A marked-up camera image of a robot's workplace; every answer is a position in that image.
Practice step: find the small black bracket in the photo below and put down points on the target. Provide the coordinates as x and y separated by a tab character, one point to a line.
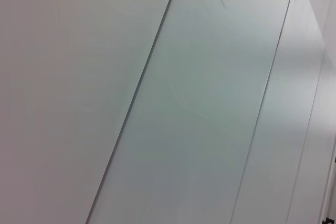
328	221

